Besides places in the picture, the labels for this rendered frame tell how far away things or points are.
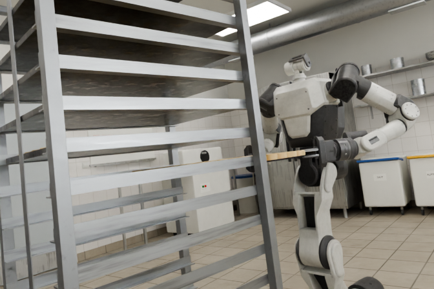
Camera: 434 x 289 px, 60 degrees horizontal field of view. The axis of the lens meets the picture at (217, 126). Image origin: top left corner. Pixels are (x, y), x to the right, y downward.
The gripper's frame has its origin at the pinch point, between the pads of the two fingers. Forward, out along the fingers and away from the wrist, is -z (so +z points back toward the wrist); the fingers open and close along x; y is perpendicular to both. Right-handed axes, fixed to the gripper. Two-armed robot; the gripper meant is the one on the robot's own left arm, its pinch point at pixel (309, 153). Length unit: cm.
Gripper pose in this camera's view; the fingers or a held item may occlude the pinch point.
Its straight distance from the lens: 150.9
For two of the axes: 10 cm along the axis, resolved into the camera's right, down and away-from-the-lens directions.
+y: 2.1, -0.9, -9.7
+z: 9.7, -0.9, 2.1
